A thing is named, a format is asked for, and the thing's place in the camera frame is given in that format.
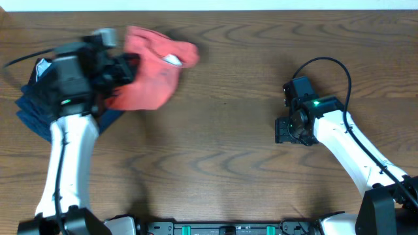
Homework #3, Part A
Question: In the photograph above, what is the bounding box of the black garment with white label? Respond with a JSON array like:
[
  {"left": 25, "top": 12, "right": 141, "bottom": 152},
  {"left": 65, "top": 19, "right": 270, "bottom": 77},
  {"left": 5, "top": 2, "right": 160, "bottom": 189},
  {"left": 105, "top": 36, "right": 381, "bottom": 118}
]
[{"left": 28, "top": 57, "right": 52, "bottom": 86}]

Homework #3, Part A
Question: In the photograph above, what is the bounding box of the black looped base cable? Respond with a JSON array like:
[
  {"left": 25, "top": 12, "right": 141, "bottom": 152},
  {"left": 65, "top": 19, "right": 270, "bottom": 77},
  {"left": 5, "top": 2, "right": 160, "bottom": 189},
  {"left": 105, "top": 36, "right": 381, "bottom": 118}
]
[{"left": 279, "top": 218, "right": 311, "bottom": 235}]

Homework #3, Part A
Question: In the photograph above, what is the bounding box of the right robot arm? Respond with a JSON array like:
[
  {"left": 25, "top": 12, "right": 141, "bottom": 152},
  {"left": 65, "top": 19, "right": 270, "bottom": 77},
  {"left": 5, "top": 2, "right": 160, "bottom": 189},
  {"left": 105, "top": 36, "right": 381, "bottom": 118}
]
[{"left": 275, "top": 76, "right": 417, "bottom": 234}]

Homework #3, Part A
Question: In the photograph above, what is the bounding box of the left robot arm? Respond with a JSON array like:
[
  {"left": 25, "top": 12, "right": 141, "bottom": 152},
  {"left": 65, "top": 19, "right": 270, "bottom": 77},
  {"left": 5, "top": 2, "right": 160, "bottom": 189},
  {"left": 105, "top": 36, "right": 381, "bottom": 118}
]
[{"left": 17, "top": 28, "right": 139, "bottom": 234}]

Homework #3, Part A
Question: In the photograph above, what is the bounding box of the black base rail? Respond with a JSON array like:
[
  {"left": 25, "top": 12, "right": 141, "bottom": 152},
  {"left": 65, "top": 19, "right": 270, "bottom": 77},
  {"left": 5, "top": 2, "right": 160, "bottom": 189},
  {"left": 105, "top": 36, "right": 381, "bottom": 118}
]
[{"left": 104, "top": 215, "right": 324, "bottom": 235}]

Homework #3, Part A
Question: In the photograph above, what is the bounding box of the navy folded garment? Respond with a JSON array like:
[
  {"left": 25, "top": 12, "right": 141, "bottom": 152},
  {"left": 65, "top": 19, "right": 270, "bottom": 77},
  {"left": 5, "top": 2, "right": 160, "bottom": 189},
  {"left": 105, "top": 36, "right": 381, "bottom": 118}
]
[{"left": 15, "top": 65, "right": 124, "bottom": 142}]

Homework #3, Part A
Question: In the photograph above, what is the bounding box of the red printed t-shirt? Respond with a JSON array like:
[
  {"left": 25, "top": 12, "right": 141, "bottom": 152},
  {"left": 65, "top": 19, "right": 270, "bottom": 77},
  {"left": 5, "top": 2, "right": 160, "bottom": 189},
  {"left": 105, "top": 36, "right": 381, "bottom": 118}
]
[{"left": 105, "top": 26, "right": 199, "bottom": 111}]

